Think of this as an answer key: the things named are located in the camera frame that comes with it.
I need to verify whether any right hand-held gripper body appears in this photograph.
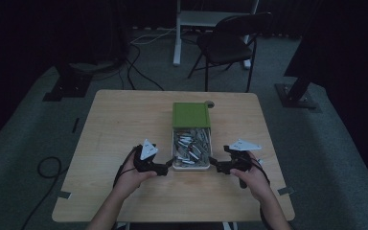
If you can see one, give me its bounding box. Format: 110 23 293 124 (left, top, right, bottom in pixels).
217 138 263 190

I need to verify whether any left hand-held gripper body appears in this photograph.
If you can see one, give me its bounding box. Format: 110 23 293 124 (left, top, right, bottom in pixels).
132 138 169 177

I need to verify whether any green metal drawer box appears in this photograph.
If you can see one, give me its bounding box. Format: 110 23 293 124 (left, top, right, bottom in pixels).
171 126 213 172

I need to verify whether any person's left hand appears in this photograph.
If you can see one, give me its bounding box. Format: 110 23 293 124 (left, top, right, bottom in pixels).
116 152 158 198

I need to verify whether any person's right hand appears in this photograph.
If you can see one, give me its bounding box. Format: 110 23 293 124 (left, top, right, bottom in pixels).
229 150 271 203

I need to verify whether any pile of small metal parts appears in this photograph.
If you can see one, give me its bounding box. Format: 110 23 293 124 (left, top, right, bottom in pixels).
173 128 211 167

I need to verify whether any black folding chair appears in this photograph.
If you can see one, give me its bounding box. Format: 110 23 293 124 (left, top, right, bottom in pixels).
186 11 274 94

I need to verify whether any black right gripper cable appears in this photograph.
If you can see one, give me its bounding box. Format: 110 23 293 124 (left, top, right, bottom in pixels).
250 158 272 187

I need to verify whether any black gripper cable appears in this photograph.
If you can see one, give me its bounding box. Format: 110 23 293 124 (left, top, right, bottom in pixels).
250 158 272 187
112 147 139 189

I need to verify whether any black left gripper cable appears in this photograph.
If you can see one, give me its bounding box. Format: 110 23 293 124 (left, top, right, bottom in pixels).
112 147 139 189

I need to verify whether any black stand with base plate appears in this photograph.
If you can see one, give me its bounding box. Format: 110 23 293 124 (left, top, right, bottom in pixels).
274 71 321 112
42 61 94 103

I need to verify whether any black cable bundle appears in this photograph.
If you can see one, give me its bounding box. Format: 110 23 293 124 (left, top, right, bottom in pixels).
90 41 165 92

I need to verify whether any black floor cable loop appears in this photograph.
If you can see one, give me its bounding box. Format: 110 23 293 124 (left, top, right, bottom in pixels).
20 155 69 230

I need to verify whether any white desk frame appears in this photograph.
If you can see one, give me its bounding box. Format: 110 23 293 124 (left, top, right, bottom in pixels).
172 0 261 70

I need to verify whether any white floor cable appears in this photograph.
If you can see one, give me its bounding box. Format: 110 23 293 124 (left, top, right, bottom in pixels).
129 27 177 46

